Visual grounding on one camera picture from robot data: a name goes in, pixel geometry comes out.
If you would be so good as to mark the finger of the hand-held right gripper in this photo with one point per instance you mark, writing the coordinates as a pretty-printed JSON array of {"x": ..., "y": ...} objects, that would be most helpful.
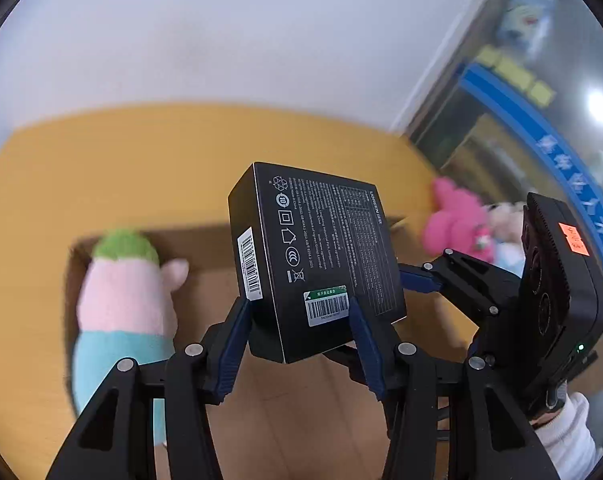
[
  {"x": 344, "y": 362},
  {"x": 461, "y": 280}
]

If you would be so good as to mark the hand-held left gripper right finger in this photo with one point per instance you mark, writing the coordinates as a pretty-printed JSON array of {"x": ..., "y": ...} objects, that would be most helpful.
[{"x": 367, "y": 355}]

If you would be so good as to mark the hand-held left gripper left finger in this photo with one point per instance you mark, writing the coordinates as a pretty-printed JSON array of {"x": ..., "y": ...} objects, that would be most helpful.
[{"x": 231, "y": 345}]

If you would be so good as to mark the brown cardboard box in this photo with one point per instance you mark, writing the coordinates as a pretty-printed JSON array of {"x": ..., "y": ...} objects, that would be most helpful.
[{"x": 206, "y": 250}]

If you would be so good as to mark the black printed product box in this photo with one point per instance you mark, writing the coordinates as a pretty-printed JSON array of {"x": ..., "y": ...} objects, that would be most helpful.
[{"x": 326, "y": 255}]

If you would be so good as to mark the person's right forearm white sleeve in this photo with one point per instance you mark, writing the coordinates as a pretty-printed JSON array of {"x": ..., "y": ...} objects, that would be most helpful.
[{"x": 571, "y": 440}]

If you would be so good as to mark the wooden desktop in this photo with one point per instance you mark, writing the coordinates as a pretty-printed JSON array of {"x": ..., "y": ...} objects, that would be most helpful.
[{"x": 131, "y": 160}]

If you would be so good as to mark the bright pink plush toy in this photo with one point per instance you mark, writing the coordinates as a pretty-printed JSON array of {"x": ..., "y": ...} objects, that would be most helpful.
[{"x": 456, "y": 220}]

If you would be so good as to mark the pale pastel plush toy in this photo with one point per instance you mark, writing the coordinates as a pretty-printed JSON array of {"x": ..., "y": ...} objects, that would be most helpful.
[{"x": 504, "y": 227}]

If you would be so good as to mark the pink green blue plush toy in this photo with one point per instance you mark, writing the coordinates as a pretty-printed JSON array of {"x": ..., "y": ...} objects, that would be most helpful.
[{"x": 126, "y": 300}]

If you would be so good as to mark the blue banner strip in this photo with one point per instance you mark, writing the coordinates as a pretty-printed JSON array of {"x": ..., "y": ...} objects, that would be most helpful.
[{"x": 531, "y": 125}]

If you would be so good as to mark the yellow sign stickers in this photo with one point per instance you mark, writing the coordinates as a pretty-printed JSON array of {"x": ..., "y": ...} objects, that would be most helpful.
[{"x": 519, "y": 77}]

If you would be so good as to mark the glass display cabinet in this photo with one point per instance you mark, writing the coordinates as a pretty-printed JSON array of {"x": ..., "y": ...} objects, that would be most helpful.
[{"x": 556, "y": 60}]

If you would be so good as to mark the cartoon picture sticker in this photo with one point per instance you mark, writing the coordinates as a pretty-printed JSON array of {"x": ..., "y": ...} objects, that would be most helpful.
[{"x": 526, "y": 15}]

